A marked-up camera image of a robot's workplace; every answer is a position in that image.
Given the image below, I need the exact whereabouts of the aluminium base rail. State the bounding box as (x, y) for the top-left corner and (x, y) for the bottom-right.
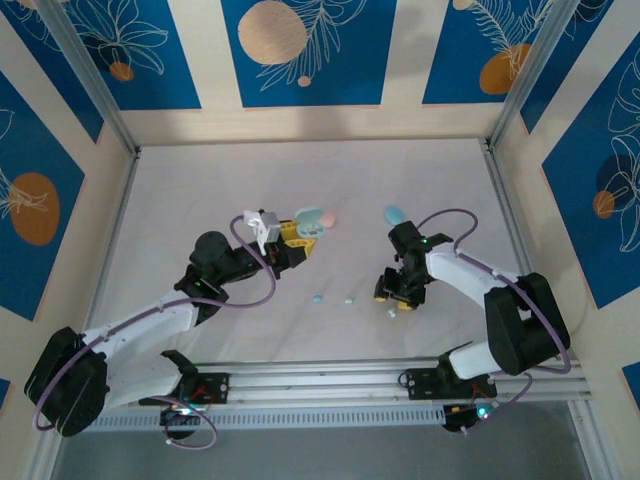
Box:
(192, 355), (586, 404)

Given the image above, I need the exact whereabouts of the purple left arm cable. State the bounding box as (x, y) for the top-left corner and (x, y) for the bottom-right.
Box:
(30, 214), (276, 450)

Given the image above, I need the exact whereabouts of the black controller board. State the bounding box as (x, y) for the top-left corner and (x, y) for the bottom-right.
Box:
(158, 403), (204, 441)
(442, 401), (499, 436)

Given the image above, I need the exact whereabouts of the grey slotted cable duct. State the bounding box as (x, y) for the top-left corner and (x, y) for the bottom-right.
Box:
(92, 403), (449, 432)

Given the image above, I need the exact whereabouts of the aluminium side rail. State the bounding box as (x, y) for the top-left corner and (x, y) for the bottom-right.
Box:
(479, 138), (539, 279)
(82, 148), (142, 334)

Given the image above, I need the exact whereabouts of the aluminium frame post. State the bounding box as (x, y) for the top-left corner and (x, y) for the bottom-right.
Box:
(34, 0), (142, 157)
(484, 0), (585, 149)

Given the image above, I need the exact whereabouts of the mint green earbud charging case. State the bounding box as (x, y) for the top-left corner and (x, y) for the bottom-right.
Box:
(293, 206), (330, 242)

